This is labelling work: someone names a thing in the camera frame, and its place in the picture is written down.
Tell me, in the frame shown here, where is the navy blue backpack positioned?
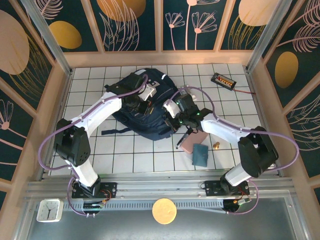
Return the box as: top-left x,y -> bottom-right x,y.
101,67 -> 180,141

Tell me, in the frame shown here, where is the long black pen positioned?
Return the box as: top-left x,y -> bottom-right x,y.
175,132 -> 188,150

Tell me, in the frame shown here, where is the pink pencil case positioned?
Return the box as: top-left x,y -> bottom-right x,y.
180,131 -> 210,154

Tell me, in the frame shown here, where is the teal notebook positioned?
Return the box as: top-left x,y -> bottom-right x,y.
191,142 -> 209,168

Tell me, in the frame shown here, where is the black battery charger box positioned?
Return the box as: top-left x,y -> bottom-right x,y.
210,72 -> 238,90

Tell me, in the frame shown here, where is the round cork disc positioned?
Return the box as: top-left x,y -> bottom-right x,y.
151,197 -> 178,225

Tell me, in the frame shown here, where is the white alarm clock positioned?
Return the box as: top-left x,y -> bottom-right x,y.
36,198 -> 64,223

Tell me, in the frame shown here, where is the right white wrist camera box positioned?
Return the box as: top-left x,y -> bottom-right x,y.
162,101 -> 180,119

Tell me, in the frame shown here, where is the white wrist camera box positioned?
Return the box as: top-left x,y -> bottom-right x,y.
162,101 -> 180,119
137,83 -> 157,102

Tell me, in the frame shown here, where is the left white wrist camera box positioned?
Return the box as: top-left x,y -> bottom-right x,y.
137,83 -> 157,102

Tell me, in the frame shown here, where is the thin red cable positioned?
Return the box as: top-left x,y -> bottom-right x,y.
234,87 -> 256,95

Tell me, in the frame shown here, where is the aluminium mounting rail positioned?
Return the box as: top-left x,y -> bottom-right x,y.
26,172 -> 295,201

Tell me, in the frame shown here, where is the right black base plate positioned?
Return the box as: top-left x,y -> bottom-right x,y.
204,179 -> 250,197

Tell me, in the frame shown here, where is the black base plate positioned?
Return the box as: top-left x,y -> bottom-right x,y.
204,179 -> 250,197
71,181 -> 118,200

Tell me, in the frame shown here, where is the grey slotted cable duct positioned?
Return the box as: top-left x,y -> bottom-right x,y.
62,199 -> 226,211

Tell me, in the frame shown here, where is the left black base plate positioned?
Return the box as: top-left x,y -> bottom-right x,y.
71,181 -> 118,200

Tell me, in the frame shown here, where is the black connector with orange wires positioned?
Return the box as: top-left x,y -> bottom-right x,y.
82,189 -> 113,216
223,187 -> 252,215

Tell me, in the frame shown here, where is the aluminium frame post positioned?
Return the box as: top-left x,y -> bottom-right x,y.
21,0 -> 74,76
245,0 -> 293,74

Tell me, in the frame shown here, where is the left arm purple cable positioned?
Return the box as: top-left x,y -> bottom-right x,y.
38,73 -> 148,217

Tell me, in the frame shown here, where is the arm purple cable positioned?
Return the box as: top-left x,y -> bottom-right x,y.
164,86 -> 300,216
38,73 -> 148,217

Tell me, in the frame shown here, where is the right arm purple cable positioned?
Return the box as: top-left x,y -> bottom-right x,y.
164,86 -> 300,216

